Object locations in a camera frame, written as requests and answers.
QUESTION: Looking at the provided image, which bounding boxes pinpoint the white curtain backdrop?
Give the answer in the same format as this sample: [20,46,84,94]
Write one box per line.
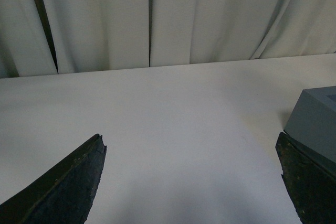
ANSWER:
[1,0,335,78]

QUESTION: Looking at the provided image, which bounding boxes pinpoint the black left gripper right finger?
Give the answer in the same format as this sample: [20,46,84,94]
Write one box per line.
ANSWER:
[275,132,335,223]

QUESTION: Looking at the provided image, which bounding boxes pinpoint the gray base block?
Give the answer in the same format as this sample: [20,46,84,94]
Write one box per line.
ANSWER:
[284,86,335,162]

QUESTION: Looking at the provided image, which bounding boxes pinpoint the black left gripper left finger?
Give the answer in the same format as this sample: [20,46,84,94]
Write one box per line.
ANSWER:
[1,134,107,223]

